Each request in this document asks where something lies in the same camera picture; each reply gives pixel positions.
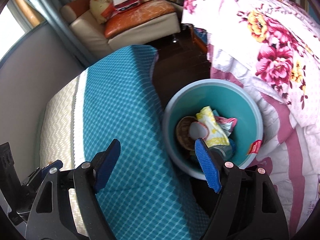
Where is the clear plastic bottle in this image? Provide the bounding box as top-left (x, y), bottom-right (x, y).
top-left (209, 139), bottom-right (236, 161)

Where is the yellow white wrapper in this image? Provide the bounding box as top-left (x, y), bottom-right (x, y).
top-left (196, 106), bottom-right (230, 148)

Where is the pink snack wrapper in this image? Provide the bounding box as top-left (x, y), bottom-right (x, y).
top-left (214, 116), bottom-right (238, 137)

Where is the brown round bread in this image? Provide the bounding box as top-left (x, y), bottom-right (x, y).
top-left (175, 116), bottom-right (196, 151)

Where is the white plastic jelly cup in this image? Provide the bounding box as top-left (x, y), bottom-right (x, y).
top-left (189, 121), bottom-right (209, 140)

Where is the teal round trash bin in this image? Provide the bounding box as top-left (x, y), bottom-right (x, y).
top-left (162, 79), bottom-right (264, 180)

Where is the teal patterned bed cover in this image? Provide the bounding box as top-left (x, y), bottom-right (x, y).
top-left (37, 44), bottom-right (211, 240)

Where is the floral pink quilt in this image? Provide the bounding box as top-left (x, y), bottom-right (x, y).
top-left (182, 0), bottom-right (319, 236)

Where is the yellow cream pillow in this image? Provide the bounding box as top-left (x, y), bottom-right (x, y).
top-left (89, 0), bottom-right (114, 24)

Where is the cream sofa orange cushion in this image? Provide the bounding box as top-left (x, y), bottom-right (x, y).
top-left (60, 0), bottom-right (180, 59)

